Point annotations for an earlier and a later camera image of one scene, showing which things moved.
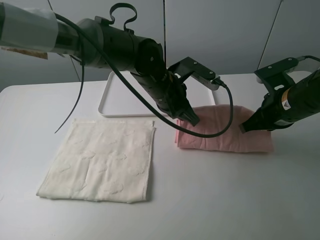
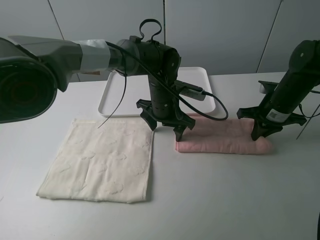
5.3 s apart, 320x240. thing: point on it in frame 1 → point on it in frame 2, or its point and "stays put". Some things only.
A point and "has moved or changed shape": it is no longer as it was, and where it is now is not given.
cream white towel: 102,160 stays put
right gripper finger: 254,122 → 259,130
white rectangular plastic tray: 123,97 stays put
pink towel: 213,119 has moved or changed shape
